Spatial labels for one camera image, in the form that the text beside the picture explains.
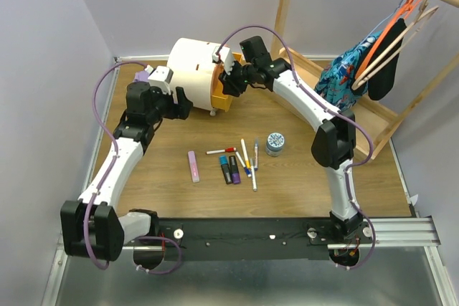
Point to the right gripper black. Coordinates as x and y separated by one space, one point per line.
229 86

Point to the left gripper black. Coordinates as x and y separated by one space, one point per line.
177 110

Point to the round cream drawer organizer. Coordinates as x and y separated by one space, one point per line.
193 69

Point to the blue patterned pen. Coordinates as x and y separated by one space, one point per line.
256 153

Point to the round blue patterned tin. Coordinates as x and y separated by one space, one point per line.
274 144

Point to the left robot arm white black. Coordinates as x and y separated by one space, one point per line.
90 226

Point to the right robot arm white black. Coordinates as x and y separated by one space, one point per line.
335 138

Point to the purple cloth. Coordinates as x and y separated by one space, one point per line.
141 76

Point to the red capped white marker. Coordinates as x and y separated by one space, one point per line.
226 150

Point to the blue capped black highlighter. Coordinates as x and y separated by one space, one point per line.
225 169

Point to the pink highlighter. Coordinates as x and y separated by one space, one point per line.
193 167

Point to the purple capped black highlighter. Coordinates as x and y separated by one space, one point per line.
235 175

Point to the blue capped white marker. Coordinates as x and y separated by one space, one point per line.
246 169

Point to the blue patterned garment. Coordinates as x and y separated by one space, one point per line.
334 84

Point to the beige wooden hanger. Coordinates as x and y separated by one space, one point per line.
394 44

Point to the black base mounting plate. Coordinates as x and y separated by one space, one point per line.
181 240

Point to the black garment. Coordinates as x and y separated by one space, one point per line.
383 81

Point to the wooden clothes rack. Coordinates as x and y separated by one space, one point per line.
379 121

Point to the orange plastic hanger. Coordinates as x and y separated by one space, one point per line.
391 23

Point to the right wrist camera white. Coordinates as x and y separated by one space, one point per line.
224 56

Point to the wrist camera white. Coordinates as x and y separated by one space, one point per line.
224 56
160 77

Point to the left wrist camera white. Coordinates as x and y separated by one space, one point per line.
160 77

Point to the aluminium frame rail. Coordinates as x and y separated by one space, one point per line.
387 232

